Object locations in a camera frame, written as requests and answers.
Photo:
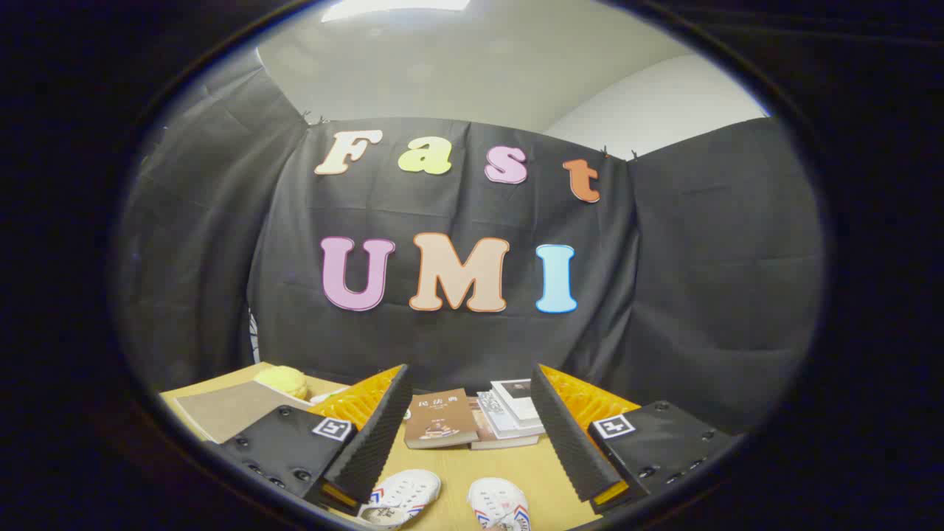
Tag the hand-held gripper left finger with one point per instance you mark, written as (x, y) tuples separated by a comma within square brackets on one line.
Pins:
[(372, 435)]

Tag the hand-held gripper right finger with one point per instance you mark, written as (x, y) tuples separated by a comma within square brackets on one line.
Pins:
[(568, 435)]

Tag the white canvas shoe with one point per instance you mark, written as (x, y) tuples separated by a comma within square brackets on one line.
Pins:
[(402, 494), (498, 501)]

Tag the beige fabric storage box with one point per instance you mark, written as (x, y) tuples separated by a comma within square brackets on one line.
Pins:
[(228, 413)]

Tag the brown cover book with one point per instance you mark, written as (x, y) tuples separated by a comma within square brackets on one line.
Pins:
[(441, 417)]

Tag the yellow plush toy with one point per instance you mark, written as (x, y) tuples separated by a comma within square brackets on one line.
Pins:
[(282, 380)]

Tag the black backdrop cloth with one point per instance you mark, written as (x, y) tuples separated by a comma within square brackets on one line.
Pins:
[(664, 295)]

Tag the ceiling light panel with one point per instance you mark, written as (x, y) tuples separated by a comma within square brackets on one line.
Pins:
[(391, 7)]

